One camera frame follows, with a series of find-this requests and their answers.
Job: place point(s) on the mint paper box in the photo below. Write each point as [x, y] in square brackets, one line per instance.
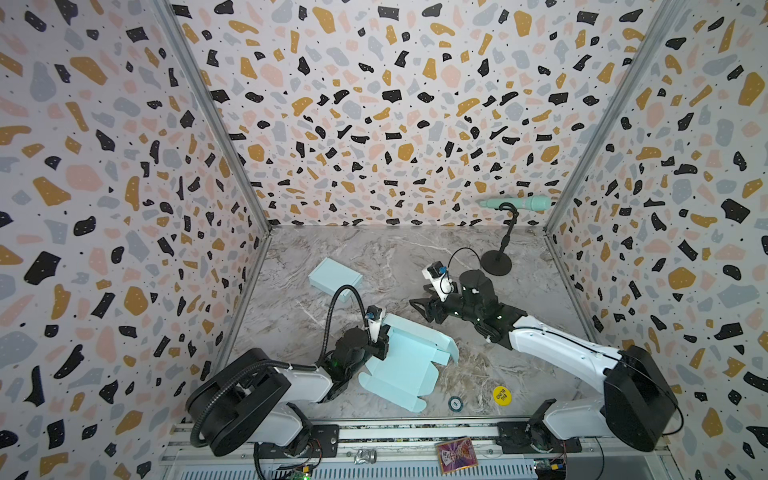
[329, 275]
[408, 373]

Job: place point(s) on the black microphone stand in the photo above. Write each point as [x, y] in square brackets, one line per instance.
[497, 262]

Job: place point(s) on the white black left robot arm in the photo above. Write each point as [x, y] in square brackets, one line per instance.
[255, 398]

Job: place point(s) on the aluminium right corner post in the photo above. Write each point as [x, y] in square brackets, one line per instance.
[659, 27]

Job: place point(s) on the yellow round sticker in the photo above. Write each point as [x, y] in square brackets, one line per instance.
[502, 396]

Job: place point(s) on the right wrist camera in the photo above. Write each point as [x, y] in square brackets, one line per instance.
[438, 276]

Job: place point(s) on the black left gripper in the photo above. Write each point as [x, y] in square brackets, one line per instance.
[383, 342]

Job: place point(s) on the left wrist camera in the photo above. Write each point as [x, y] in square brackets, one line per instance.
[373, 320]

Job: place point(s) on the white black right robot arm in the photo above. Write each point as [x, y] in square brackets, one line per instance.
[632, 401]

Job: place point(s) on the purple snack packet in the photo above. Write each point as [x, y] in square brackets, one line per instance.
[456, 455]

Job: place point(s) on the aluminium corner post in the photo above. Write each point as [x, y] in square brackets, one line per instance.
[174, 35]
[659, 27]

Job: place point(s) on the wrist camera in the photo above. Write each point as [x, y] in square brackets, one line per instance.
[373, 320]
[438, 276]

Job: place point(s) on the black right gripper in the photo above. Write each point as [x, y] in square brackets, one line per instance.
[441, 305]

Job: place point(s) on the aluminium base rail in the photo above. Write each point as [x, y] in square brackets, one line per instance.
[406, 449]

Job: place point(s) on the aluminium left corner post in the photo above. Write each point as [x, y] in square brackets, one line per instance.
[174, 35]

